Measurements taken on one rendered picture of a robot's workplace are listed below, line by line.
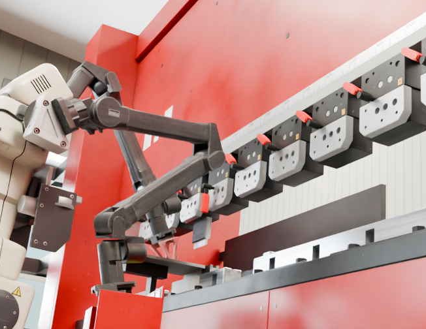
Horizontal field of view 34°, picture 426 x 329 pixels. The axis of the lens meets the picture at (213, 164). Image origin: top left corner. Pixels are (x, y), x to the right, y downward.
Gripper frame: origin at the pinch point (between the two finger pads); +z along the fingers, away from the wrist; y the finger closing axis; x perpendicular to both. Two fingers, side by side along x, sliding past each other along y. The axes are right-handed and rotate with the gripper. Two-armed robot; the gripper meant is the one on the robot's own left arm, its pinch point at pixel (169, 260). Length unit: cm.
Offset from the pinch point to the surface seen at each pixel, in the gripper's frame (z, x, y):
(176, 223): -11.7, -14.9, 16.2
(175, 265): 2.2, 0.9, -4.9
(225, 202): -11.7, -13.7, -22.8
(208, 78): -58, -37, 0
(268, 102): -35, -25, -46
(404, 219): 7, -4, -103
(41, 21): -217, -102, 308
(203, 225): -7.5, -14.8, -2.5
